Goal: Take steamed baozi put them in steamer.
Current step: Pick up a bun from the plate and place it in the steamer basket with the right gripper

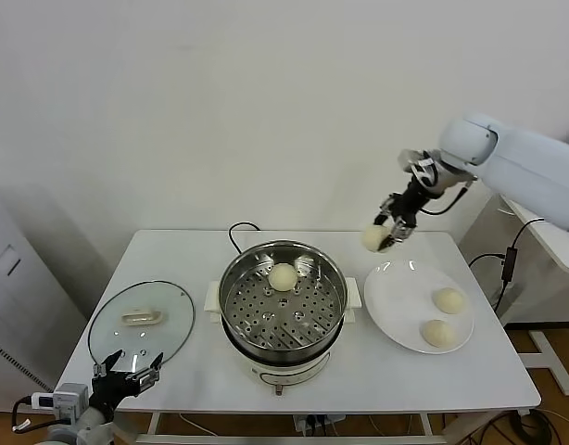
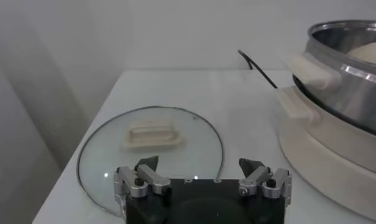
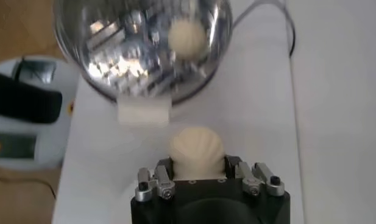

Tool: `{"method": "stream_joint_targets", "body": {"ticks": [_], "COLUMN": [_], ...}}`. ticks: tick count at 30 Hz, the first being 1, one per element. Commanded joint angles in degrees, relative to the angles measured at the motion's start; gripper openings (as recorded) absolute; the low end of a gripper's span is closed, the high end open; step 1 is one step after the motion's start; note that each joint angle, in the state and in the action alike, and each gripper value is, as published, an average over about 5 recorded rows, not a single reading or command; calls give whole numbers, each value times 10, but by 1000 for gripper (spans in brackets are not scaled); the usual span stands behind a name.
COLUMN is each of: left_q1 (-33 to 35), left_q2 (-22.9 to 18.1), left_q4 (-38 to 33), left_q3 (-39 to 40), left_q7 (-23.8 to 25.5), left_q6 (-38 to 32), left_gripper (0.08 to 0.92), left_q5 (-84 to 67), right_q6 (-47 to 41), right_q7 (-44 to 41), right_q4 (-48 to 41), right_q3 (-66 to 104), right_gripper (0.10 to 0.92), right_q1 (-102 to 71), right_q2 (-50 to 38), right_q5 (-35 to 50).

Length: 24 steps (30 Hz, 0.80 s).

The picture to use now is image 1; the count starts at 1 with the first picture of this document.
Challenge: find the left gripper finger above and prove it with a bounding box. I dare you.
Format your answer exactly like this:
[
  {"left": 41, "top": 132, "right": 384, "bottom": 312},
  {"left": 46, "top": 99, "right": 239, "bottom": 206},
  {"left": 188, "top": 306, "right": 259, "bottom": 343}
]
[
  {"left": 126, "top": 352, "right": 166, "bottom": 390},
  {"left": 92, "top": 350, "right": 122, "bottom": 380}
]

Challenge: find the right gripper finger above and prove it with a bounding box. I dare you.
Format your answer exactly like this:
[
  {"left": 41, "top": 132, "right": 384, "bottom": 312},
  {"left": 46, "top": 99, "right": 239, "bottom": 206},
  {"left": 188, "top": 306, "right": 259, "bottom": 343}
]
[
  {"left": 379, "top": 218, "right": 418, "bottom": 254},
  {"left": 373, "top": 195, "right": 399, "bottom": 228}
]

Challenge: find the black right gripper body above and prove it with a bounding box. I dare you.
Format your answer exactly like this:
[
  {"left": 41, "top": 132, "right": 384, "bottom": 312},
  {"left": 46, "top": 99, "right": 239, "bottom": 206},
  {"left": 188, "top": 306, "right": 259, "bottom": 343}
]
[{"left": 390, "top": 178, "right": 434, "bottom": 226}]

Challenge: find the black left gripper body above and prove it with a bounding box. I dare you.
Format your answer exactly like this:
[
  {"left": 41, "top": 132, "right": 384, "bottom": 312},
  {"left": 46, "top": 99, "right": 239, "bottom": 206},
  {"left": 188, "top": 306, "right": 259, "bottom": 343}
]
[{"left": 90, "top": 371, "right": 145, "bottom": 412}]

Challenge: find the white steamed baozi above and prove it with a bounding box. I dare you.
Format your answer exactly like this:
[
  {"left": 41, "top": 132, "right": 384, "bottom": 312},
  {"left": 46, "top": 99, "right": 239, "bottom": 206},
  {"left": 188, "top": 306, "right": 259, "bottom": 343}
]
[
  {"left": 361, "top": 225, "right": 391, "bottom": 254},
  {"left": 268, "top": 262, "right": 298, "bottom": 293},
  {"left": 420, "top": 319, "right": 456, "bottom": 349},
  {"left": 433, "top": 287, "right": 466, "bottom": 315}
]

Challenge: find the round glass pot lid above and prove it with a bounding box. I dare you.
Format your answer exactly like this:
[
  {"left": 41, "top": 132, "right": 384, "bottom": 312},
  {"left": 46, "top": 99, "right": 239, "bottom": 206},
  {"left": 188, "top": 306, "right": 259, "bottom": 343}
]
[{"left": 88, "top": 279, "right": 196, "bottom": 372}]

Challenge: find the perforated steel steamer basket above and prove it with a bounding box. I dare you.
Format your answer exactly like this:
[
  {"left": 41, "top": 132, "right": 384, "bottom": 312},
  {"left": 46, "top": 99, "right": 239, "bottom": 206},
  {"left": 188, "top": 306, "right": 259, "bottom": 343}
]
[{"left": 204, "top": 239, "right": 362, "bottom": 365}]

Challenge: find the white round plate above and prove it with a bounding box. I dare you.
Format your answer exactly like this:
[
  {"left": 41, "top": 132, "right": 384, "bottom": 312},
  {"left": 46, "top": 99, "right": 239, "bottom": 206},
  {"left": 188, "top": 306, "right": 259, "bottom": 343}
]
[{"left": 363, "top": 260, "right": 475, "bottom": 356}]

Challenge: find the white metal cabinet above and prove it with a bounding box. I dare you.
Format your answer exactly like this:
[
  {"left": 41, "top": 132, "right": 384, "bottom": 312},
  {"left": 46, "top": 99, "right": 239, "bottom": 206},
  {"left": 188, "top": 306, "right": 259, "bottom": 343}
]
[{"left": 0, "top": 184, "right": 89, "bottom": 413}]

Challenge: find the white rectangular table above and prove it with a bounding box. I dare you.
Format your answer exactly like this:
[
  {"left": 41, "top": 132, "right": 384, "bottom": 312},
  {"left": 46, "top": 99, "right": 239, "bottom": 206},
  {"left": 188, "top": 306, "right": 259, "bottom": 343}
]
[{"left": 52, "top": 229, "right": 543, "bottom": 445}]

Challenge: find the white electric cooker base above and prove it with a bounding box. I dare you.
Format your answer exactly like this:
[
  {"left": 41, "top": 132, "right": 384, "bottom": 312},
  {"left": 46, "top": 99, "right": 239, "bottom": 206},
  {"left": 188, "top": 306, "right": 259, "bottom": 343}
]
[{"left": 209, "top": 310, "right": 358, "bottom": 398}]

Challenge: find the white side desk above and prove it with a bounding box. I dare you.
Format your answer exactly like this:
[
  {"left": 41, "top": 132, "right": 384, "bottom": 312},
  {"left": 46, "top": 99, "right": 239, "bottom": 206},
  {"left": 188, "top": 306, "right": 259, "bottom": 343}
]
[{"left": 458, "top": 189, "right": 569, "bottom": 398}]

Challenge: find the white power strip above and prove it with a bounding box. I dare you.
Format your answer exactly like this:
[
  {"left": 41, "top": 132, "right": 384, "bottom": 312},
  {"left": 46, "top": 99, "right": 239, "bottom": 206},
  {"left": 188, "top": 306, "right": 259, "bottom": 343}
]
[{"left": 292, "top": 413, "right": 347, "bottom": 437}]

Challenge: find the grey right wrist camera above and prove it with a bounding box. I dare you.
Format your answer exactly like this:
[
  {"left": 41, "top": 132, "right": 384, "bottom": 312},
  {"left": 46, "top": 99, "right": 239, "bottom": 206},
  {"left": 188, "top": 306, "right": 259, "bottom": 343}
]
[{"left": 398, "top": 147, "right": 441, "bottom": 182}]

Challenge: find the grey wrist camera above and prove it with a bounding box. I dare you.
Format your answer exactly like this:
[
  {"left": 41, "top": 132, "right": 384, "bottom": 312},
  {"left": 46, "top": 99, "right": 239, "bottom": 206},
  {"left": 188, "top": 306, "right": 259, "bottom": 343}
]
[
  {"left": 51, "top": 382, "right": 91, "bottom": 419},
  {"left": 398, "top": 147, "right": 441, "bottom": 182}
]

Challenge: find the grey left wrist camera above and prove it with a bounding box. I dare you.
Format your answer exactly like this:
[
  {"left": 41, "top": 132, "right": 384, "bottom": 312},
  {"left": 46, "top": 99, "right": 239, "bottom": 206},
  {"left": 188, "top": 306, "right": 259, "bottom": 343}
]
[{"left": 51, "top": 382, "right": 91, "bottom": 419}]

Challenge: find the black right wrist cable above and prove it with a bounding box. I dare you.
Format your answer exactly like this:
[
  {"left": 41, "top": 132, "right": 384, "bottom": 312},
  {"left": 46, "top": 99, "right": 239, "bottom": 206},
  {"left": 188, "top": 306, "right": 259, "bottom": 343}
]
[{"left": 418, "top": 178, "right": 474, "bottom": 218}]

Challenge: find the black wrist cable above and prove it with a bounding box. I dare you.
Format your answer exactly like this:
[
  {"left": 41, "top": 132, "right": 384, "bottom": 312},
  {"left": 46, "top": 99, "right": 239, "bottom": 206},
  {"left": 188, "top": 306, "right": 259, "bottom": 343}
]
[
  {"left": 10, "top": 391, "right": 57, "bottom": 432},
  {"left": 418, "top": 178, "right": 474, "bottom": 218}
]

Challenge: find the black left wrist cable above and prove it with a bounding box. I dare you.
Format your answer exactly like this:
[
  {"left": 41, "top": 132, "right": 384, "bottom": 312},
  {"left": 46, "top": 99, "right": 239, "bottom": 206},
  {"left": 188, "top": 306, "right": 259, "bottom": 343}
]
[{"left": 10, "top": 391, "right": 57, "bottom": 432}]

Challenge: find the black cooker power cable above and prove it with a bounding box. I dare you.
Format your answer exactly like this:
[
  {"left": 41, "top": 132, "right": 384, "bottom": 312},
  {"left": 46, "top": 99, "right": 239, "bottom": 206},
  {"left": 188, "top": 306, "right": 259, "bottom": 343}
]
[{"left": 227, "top": 222, "right": 262, "bottom": 255}]

